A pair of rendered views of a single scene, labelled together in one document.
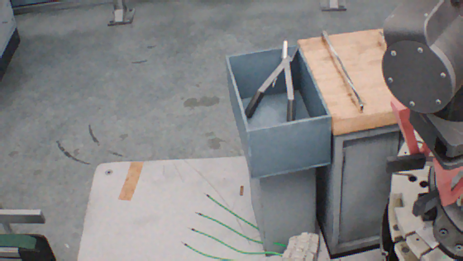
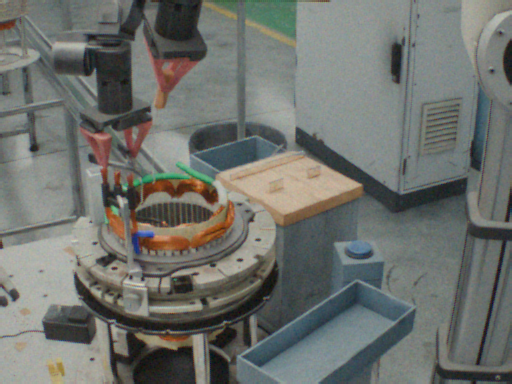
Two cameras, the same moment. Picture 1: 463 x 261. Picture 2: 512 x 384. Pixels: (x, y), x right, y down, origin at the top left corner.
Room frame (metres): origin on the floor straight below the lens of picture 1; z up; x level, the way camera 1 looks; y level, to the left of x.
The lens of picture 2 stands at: (0.02, -1.22, 1.65)
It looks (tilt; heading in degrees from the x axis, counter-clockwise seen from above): 26 degrees down; 58
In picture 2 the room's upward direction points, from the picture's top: straight up
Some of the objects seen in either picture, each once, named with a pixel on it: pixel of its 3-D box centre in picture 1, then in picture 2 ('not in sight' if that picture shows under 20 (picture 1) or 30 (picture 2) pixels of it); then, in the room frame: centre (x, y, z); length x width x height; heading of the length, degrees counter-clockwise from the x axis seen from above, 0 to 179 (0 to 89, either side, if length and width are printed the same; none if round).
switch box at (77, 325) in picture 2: not in sight; (69, 321); (0.32, -0.08, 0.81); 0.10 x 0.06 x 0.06; 141
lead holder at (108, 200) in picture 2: not in sight; (119, 196); (0.34, -0.38, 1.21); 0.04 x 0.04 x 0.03; 87
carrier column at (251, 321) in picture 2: not in sight; (249, 311); (0.57, -0.34, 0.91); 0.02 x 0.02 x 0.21
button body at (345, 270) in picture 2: not in sight; (352, 313); (0.72, -0.45, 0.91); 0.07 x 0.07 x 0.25; 64
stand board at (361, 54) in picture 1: (381, 73); (288, 185); (0.74, -0.22, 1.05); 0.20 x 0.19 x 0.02; 95
